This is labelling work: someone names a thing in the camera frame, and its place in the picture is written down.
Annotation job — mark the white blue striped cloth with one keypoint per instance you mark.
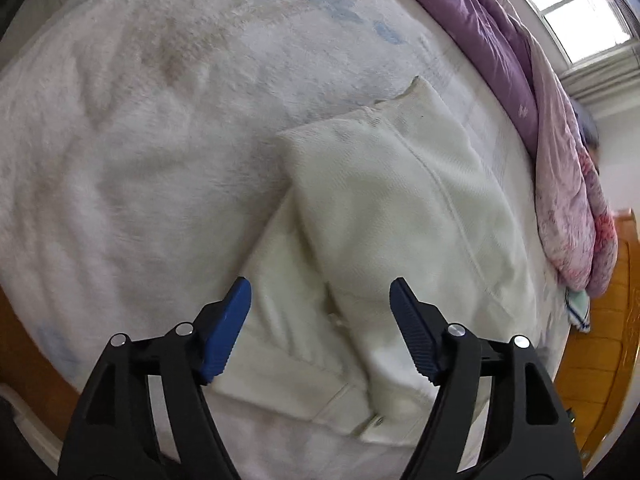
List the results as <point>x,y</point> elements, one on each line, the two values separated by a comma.
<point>576,309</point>

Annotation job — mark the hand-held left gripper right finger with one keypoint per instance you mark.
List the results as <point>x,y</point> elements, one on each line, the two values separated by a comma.
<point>414,332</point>

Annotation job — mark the wooden headboard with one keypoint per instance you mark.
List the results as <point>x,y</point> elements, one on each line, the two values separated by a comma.
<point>597,360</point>

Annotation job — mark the window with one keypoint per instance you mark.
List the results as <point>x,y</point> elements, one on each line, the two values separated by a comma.
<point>580,5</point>

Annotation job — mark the white fluffy blanket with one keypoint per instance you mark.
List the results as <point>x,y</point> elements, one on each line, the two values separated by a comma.
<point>150,160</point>

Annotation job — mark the purple pink floral quilt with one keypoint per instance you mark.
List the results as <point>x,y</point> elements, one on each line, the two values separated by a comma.
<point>540,125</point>

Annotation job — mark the wooden bed frame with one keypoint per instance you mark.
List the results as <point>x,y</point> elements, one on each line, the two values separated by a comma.
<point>30,350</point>

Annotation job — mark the white pants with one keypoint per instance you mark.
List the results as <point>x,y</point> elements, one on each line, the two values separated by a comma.
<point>390,240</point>

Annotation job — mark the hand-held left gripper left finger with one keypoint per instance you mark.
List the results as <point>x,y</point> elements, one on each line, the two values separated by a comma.
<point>226,332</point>

